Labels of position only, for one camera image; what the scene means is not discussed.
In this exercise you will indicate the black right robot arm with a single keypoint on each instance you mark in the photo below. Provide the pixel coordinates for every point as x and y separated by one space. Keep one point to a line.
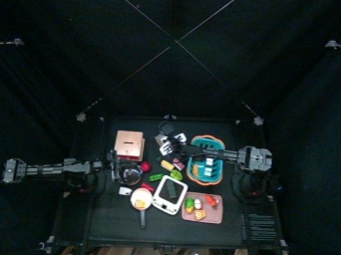
226 155

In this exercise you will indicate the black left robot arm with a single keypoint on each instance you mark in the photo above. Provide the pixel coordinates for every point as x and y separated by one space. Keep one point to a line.
44 169

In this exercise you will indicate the grey silver toy appliance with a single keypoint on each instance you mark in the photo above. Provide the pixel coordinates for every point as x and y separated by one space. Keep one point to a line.
159 138

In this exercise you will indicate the round red toy fruit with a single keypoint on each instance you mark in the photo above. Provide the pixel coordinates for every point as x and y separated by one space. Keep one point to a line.
145 166

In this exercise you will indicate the pink toy block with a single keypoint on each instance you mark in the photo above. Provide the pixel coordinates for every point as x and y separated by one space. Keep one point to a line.
178 164

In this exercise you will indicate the yellow toy block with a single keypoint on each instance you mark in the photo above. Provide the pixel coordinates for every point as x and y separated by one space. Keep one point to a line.
167 165

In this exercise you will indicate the red toy chili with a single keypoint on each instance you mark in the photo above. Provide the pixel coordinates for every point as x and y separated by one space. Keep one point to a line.
147 187

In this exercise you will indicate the pink toy box with slot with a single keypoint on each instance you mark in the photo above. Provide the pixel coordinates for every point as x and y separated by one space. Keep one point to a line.
128 144

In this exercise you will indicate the toy frying pan with egg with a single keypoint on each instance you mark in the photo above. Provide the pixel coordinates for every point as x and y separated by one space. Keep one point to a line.
140 200

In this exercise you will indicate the white toy food block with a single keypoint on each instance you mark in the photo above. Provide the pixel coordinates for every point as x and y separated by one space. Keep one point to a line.
208 161
207 171

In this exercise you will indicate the orange toy food piece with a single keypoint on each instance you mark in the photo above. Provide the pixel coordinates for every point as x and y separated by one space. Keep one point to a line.
195 170

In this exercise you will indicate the dark green toy vegetable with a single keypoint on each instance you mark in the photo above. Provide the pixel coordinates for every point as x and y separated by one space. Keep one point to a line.
155 177

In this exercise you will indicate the teal basket with orange rim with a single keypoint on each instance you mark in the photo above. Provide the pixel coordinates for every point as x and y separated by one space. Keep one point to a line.
215 146

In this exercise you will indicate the lime green toy vegetable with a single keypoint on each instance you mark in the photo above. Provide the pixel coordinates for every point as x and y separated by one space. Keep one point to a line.
175 175

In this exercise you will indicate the white toy scale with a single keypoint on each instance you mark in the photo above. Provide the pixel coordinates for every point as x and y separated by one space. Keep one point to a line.
160 201

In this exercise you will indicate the toy corn cob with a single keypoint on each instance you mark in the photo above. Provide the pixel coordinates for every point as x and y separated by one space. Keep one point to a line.
188 205

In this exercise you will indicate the white toy egg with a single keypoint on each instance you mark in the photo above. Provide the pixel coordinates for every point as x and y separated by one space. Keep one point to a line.
198 203

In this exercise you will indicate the red orange toy food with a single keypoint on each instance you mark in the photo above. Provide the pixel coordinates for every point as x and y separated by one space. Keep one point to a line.
211 200

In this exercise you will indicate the orange toy slice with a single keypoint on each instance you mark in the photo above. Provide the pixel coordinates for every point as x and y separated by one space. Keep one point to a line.
199 215

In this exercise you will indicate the pink cutting board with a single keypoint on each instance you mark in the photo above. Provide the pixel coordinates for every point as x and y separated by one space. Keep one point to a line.
212 215

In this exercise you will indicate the metal table corner clamp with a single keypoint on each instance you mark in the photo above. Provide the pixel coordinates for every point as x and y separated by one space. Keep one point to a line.
282 246
47 245

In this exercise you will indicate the metal frame middle clamp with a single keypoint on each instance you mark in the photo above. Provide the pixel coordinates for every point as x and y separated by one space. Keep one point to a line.
168 117

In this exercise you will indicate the metal frame corner joint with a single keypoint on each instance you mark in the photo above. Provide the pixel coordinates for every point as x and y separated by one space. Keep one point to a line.
258 120
80 116

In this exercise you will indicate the metal frame bracket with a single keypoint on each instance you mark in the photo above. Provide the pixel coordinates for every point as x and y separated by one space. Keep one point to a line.
331 44
16 42

